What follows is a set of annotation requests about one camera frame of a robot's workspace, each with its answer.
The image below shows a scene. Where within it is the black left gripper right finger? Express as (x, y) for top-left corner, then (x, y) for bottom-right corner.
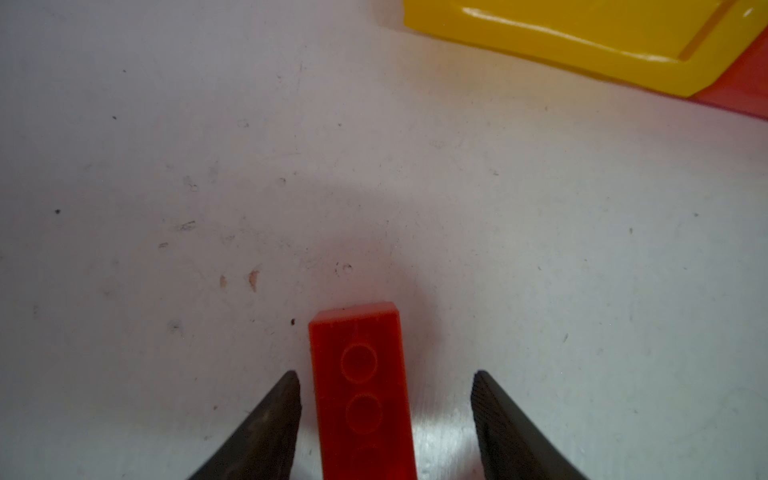
(470, 370), (585, 480)

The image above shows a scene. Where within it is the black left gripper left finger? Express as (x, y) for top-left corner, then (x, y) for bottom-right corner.
(190, 370), (302, 480)

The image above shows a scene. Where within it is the red lego brick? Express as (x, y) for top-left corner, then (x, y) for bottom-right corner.
(308, 302), (417, 479)

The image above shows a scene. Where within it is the red plastic bin middle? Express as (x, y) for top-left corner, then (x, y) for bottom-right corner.
(692, 29), (768, 120)

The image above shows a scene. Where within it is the yellow plastic bin left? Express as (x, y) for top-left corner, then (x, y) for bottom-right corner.
(404, 0), (767, 97)

